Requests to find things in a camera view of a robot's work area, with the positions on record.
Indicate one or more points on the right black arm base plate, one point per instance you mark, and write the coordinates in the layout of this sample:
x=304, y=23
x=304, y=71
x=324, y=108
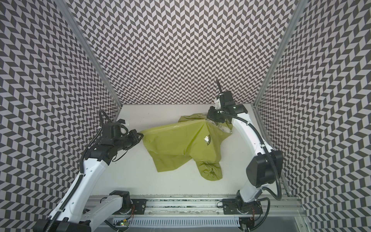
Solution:
x=239, y=207

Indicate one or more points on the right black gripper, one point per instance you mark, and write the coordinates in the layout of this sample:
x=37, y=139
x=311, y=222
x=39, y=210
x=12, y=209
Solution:
x=213, y=115

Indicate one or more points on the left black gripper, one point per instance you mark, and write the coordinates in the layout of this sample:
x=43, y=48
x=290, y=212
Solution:
x=134, y=138

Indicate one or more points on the green jacket with printed lining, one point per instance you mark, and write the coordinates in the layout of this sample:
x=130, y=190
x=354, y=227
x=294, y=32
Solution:
x=193, y=137

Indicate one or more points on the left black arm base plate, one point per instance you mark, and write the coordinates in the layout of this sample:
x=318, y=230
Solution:
x=137, y=207

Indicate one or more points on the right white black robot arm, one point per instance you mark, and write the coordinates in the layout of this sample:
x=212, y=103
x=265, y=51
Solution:
x=265, y=166

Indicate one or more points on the small green circuit board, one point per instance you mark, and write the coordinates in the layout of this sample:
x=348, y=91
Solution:
x=123, y=223

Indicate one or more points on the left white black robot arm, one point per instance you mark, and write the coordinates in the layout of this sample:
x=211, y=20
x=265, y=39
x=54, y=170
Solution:
x=69, y=215

